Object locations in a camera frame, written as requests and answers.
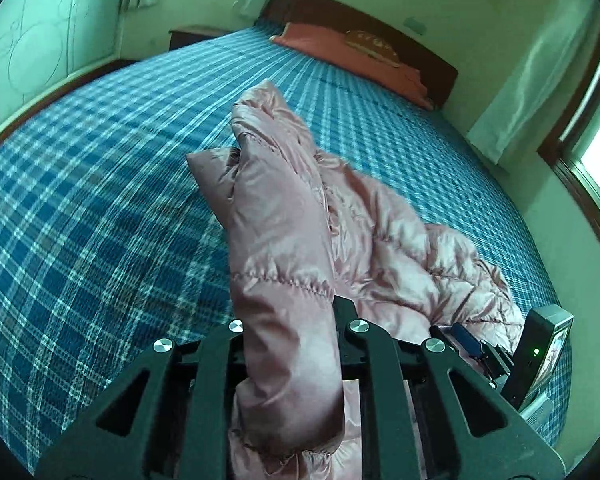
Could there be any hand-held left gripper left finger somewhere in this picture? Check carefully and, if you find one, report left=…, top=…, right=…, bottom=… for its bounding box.
left=35, top=317, right=249, bottom=480

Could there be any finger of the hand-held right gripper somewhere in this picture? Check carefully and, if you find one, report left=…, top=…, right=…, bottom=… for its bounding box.
left=429, top=322, right=512, bottom=392

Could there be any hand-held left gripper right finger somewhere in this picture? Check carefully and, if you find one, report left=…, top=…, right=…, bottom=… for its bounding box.
left=332, top=296, right=566, bottom=480

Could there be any pink puffer jacket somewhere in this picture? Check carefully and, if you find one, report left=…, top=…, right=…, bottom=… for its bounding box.
left=185, top=79, right=526, bottom=480

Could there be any bed with blue plaid sheet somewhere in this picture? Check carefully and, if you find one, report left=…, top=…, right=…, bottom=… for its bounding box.
left=0, top=17, right=573, bottom=478

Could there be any wide wood-framed window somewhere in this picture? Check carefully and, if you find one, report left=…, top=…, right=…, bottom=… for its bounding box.
left=536, top=24, right=600, bottom=247

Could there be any small brown patterned cushion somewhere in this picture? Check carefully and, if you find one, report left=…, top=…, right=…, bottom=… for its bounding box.
left=344, top=30, right=402, bottom=67

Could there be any orange pillow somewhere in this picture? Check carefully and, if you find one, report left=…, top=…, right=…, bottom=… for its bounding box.
left=270, top=22, right=434, bottom=109

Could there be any dark wooden headboard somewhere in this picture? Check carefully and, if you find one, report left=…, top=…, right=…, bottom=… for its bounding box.
left=265, top=0, right=459, bottom=109

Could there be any glossy wardrobe with circle pattern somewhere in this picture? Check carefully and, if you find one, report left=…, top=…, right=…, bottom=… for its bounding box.
left=0, top=0, right=117, bottom=147

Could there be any dark wooden nightstand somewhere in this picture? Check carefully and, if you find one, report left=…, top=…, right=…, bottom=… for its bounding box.
left=168, top=25, right=232, bottom=52

